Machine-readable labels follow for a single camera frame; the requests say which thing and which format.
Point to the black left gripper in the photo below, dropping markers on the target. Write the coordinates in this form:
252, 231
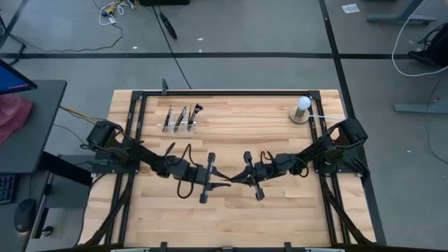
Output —
199, 175

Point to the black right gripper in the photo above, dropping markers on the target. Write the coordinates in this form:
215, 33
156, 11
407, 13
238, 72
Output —
262, 171

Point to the thick black powder brush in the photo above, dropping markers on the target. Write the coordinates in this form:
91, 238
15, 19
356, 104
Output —
195, 116

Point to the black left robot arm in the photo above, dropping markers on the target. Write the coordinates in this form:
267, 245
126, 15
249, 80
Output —
140, 157

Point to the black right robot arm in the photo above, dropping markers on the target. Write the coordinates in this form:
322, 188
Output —
315, 150

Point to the clear acrylic brush organizer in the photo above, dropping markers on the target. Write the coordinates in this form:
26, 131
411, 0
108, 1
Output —
182, 126

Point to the white bulb brass lamp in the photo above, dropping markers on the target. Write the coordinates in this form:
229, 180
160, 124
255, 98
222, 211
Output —
304, 103

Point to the black handheld tool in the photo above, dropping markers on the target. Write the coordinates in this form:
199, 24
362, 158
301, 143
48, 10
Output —
168, 26

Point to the black caster wheel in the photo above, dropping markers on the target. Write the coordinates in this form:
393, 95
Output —
47, 231

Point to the grey desk leg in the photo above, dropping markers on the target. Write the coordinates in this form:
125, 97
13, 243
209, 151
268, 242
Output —
42, 206

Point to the black box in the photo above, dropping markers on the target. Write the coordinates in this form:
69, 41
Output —
164, 2

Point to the black desk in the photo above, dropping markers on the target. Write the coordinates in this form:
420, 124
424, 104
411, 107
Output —
42, 122

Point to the grey desk foot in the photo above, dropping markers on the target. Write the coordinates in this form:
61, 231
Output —
420, 108
399, 19

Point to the black computer mouse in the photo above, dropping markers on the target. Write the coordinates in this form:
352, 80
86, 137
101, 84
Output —
25, 213

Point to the white paper label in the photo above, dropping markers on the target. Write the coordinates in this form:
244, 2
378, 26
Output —
350, 8

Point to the black keyboard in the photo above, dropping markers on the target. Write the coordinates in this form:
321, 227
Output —
7, 189

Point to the pink cloth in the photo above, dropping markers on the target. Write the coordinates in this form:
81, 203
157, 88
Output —
14, 115

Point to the monitor with blue screen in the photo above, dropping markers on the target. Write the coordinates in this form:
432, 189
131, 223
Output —
14, 78

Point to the person's foot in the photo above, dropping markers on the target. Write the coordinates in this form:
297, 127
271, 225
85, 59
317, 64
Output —
441, 49

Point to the black aluminium table frame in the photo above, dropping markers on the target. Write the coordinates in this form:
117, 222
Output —
227, 93

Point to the black frame bracket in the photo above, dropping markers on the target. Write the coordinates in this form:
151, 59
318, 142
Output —
164, 87

